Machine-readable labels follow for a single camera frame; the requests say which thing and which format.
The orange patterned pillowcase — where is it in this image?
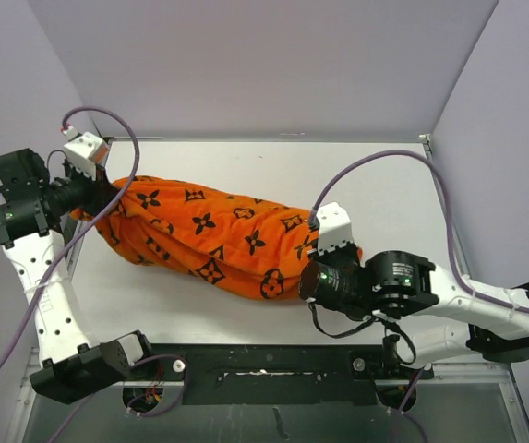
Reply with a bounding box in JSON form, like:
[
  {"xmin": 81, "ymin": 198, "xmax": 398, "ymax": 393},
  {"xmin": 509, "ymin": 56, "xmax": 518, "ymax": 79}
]
[{"xmin": 70, "ymin": 174, "xmax": 364, "ymax": 302}]

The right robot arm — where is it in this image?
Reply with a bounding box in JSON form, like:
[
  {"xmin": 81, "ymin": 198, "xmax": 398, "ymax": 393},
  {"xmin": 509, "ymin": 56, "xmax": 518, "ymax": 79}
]
[{"xmin": 298, "ymin": 247, "xmax": 529, "ymax": 377}]

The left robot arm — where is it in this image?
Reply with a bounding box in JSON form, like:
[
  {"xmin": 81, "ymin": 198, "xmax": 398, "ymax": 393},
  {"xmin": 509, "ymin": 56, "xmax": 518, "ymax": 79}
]
[{"xmin": 0, "ymin": 147, "xmax": 157, "ymax": 404}]

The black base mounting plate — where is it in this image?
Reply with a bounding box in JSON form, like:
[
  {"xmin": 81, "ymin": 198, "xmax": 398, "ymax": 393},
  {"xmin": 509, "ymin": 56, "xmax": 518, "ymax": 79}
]
[{"xmin": 123, "ymin": 344, "xmax": 418, "ymax": 412}]

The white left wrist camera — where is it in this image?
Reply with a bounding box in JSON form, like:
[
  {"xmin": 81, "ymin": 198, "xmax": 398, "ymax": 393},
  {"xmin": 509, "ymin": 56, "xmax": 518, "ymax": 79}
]
[{"xmin": 64, "ymin": 132, "xmax": 109, "ymax": 181}]

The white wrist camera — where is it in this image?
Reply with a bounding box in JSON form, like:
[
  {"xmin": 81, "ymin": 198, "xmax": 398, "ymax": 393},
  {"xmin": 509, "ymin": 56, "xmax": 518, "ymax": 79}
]
[
  {"xmin": 64, "ymin": 132, "xmax": 109, "ymax": 181},
  {"xmin": 308, "ymin": 202, "xmax": 354, "ymax": 256}
]

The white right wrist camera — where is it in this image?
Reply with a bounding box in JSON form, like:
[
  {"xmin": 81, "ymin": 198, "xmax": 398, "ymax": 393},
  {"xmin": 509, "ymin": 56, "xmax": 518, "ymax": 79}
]
[{"xmin": 308, "ymin": 202, "xmax": 354, "ymax": 256}]

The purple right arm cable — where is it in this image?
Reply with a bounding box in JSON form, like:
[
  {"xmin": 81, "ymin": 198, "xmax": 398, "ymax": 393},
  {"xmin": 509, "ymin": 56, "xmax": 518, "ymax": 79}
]
[{"xmin": 307, "ymin": 149, "xmax": 529, "ymax": 443}]

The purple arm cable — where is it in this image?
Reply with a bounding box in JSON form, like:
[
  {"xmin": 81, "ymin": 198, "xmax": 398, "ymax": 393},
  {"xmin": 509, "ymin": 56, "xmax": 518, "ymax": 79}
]
[
  {"xmin": 307, "ymin": 149, "xmax": 529, "ymax": 443},
  {"xmin": 0, "ymin": 106, "xmax": 186, "ymax": 419}
]

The aluminium frame rail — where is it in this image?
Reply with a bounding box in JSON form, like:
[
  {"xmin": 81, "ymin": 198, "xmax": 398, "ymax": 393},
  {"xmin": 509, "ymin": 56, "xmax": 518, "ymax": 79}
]
[{"xmin": 6, "ymin": 345, "xmax": 529, "ymax": 442}]

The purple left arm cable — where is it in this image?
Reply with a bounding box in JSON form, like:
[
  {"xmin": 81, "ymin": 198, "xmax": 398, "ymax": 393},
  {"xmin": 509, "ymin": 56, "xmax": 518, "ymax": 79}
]
[{"xmin": 0, "ymin": 106, "xmax": 186, "ymax": 419}]

